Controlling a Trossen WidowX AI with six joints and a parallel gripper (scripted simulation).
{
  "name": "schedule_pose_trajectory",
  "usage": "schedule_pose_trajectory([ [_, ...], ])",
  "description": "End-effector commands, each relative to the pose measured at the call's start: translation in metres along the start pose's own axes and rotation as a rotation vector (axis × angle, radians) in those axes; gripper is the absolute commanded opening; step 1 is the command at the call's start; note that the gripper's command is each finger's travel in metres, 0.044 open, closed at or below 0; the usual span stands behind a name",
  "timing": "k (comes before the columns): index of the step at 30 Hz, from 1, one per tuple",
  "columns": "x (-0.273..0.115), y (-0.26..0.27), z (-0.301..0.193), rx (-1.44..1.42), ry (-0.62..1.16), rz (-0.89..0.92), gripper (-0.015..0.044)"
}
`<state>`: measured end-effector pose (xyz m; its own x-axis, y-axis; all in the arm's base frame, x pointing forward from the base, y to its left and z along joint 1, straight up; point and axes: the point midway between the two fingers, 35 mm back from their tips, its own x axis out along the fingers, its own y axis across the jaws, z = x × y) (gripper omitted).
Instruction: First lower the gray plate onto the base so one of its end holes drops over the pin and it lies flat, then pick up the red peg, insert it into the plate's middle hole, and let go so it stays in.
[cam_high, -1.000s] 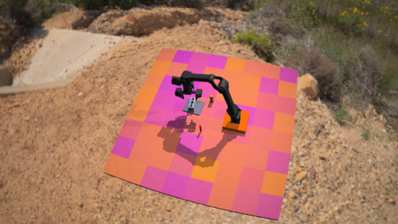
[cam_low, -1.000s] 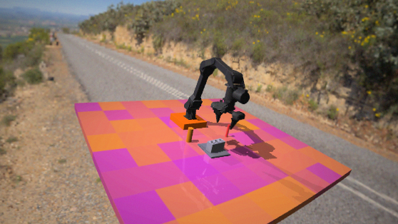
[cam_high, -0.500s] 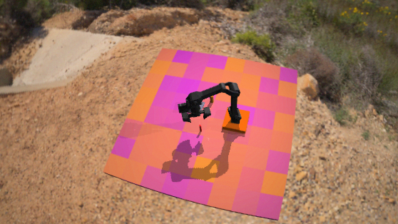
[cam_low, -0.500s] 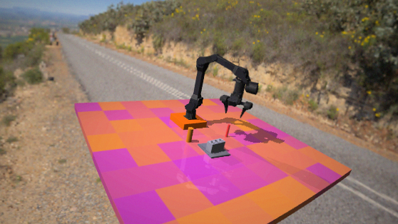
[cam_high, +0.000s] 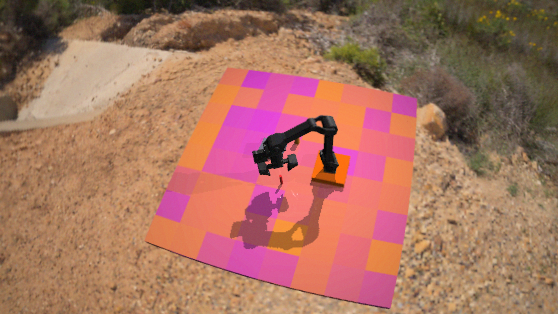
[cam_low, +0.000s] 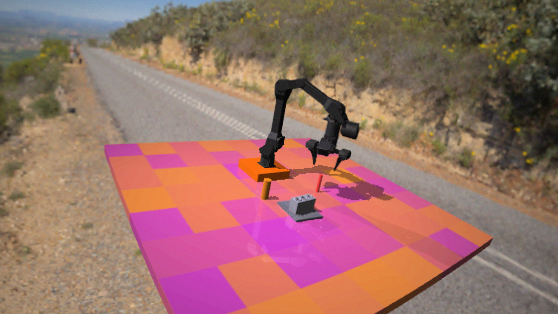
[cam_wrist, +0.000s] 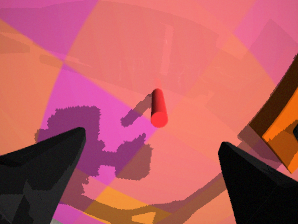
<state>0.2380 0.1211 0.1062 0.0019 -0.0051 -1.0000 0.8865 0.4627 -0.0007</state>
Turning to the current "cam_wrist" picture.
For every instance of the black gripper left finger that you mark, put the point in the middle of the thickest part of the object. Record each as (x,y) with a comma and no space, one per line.
(33,179)

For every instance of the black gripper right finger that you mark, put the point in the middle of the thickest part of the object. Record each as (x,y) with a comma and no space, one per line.
(258,193)

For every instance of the red peg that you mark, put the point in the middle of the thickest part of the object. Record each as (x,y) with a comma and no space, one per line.
(158,116)

